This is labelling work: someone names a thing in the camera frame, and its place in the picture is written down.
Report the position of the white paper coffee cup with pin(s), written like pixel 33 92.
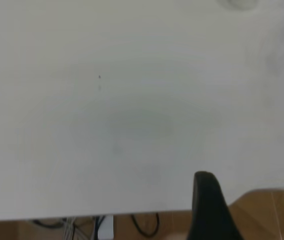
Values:
pixel 236 3

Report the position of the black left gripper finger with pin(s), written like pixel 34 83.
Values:
pixel 206 212

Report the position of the white table leg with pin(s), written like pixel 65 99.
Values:
pixel 106 227

